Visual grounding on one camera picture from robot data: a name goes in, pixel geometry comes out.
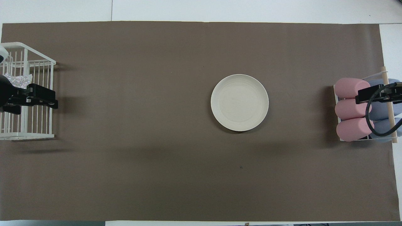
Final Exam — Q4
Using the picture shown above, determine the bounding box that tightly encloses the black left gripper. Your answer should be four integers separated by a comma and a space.
0, 75, 59, 115

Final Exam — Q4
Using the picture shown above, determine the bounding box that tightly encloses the blue plastic cup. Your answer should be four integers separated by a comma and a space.
367, 78, 402, 94
371, 118, 402, 143
369, 101, 402, 121

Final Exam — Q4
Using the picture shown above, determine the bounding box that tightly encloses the round cream plate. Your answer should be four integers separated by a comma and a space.
211, 74, 269, 132

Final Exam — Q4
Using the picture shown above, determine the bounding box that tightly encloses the pink plastic cup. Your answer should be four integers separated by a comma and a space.
334, 78, 371, 100
335, 99, 372, 121
336, 118, 375, 142

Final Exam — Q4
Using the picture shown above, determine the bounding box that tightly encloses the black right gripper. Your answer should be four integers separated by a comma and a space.
356, 83, 402, 105

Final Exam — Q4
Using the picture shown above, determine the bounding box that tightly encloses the brown table mat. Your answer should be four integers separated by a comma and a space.
0, 21, 400, 222

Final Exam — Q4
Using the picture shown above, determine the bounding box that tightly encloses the silver mesh sponge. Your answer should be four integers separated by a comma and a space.
4, 73, 34, 90

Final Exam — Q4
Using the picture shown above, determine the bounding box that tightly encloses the cup rack with wooden rod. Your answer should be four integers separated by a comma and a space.
333, 66, 399, 144

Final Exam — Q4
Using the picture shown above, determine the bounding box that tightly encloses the white wire dish rack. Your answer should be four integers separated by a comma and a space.
0, 42, 57, 140

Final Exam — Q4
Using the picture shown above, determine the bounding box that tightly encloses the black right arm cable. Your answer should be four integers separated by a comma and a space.
366, 82, 402, 137

